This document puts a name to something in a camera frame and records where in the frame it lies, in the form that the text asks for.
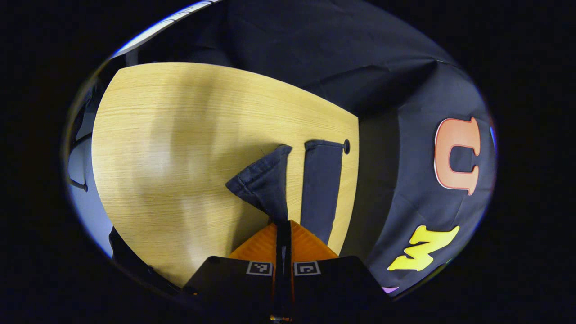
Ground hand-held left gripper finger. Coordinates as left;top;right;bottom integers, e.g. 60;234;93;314
284;220;391;322
182;220;285;322

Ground black jeans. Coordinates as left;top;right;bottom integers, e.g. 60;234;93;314
225;139;345;246

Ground black backdrop cloth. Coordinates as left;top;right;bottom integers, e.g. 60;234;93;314
112;0;498;297

